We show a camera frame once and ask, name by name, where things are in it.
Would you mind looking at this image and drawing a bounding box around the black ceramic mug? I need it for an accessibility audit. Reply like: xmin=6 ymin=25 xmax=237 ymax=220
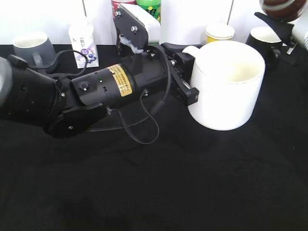
xmin=246 ymin=26 xmax=283 ymax=70

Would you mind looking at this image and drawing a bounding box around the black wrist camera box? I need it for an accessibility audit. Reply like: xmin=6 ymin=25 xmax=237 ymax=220
xmin=114 ymin=3 xmax=161 ymax=54

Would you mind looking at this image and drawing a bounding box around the dark cola bottle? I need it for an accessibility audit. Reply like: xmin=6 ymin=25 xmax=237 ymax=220
xmin=111 ymin=0 xmax=136 ymax=17

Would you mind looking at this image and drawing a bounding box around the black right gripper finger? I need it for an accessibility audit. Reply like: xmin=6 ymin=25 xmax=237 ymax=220
xmin=254 ymin=12 xmax=298 ymax=47

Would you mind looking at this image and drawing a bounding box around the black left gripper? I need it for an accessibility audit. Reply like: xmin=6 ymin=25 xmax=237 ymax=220
xmin=120 ymin=42 xmax=199 ymax=106

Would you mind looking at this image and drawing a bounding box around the white yogurt drink bottle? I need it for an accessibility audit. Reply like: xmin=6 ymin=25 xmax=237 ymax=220
xmin=68 ymin=16 xmax=99 ymax=68

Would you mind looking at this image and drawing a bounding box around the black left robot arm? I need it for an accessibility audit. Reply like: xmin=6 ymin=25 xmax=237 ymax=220
xmin=0 ymin=43 xmax=199 ymax=138

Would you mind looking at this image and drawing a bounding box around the yellow paper cup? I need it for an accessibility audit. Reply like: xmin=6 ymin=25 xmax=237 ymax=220
xmin=205 ymin=23 xmax=235 ymax=43

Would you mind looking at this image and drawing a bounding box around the black thin cable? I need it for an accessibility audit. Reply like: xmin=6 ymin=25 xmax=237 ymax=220
xmin=49 ymin=45 xmax=172 ymax=145

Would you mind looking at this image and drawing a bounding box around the orange nescafe coffee bottle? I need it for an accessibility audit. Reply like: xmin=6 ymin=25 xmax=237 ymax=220
xmin=259 ymin=0 xmax=308 ymax=22

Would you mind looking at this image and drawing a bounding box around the white ceramic mug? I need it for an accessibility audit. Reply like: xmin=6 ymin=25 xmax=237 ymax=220
xmin=183 ymin=40 xmax=266 ymax=130

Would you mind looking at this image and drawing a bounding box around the grey ceramic mug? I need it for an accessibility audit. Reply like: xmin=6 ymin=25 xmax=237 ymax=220
xmin=13 ymin=31 xmax=58 ymax=74

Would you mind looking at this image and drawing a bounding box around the green sprite bottle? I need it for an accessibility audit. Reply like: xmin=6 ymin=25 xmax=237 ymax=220
xmin=136 ymin=0 xmax=161 ymax=22

